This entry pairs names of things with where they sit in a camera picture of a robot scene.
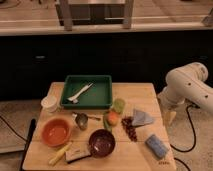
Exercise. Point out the blue sponge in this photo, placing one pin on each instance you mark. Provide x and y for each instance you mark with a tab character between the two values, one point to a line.
156	146

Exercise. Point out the metal table frame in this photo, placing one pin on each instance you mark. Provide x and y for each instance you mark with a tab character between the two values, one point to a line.
94	12

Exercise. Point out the white cup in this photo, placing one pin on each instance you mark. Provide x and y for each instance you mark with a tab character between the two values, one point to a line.
49	103

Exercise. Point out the grey blue folded cloth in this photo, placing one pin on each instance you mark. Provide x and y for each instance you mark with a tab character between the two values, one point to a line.
141	118

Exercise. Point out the metal measuring scoop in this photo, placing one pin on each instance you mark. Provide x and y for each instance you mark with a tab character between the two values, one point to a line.
81	120

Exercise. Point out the green plastic tray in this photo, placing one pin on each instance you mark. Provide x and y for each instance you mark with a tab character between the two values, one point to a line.
97	96

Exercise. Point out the green toy leaf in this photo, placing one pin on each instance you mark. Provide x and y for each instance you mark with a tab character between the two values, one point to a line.
106	124

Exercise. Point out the dark red grape bunch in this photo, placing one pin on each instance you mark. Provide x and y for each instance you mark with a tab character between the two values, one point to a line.
129	128

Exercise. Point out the orange red bowl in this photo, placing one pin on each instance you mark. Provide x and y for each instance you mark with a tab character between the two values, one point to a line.
55	132

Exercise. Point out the dark maroon bowl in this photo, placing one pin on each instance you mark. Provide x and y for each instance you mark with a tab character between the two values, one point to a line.
101	143

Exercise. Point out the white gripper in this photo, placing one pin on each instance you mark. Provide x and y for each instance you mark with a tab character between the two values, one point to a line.
169	100

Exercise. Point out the orange toy fruit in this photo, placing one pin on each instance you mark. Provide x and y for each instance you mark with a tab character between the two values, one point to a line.
112	118

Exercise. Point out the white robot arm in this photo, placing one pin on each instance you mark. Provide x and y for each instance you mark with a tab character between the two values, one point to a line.
186	82

